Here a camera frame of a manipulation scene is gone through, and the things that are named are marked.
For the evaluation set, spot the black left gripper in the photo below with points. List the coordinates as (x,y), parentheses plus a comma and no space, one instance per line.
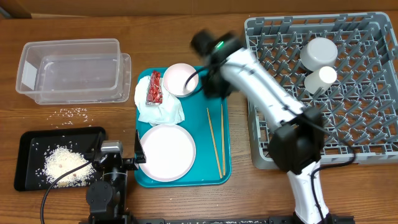
(132,163)

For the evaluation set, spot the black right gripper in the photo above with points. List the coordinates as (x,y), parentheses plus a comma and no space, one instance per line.
(211,91)

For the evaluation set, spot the wooden chopstick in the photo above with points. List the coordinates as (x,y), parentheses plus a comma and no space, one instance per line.
(222,143)
(214,143)

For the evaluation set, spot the grey plastic bowl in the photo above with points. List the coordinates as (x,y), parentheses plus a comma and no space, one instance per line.
(318,53)

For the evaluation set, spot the white plastic cup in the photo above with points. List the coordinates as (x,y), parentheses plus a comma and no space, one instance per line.
(322,78)

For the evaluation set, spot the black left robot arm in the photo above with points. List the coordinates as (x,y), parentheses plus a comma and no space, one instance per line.
(107,196)

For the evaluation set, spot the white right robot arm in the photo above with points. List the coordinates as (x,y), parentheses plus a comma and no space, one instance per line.
(298,134)

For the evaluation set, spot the grey dishwasher rack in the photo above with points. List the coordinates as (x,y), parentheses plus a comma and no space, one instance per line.
(360,108)

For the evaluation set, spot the pink round plate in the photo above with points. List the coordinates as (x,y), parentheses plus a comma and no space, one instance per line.
(170,152)

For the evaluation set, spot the pink plastic bowl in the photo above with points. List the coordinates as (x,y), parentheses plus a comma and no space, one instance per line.
(175,77)

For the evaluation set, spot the pile of white rice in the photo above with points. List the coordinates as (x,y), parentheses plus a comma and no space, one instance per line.
(61,160)

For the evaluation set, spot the scattered rice grains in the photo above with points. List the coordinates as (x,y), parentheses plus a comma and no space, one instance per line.
(70,118)

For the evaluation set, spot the crumpled white napkin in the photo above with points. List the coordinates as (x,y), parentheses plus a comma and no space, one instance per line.
(170,111)

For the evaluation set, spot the red snack wrapper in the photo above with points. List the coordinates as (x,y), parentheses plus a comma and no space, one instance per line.
(154,92)

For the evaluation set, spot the teal plastic tray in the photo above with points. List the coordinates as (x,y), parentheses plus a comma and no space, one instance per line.
(204,170)

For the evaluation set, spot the black tray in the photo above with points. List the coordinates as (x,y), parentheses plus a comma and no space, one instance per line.
(33,144)

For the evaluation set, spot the clear plastic bin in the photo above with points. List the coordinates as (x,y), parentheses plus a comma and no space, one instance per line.
(71,71)

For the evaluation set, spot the white label sticker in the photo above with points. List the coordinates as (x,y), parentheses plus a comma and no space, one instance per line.
(29,75)

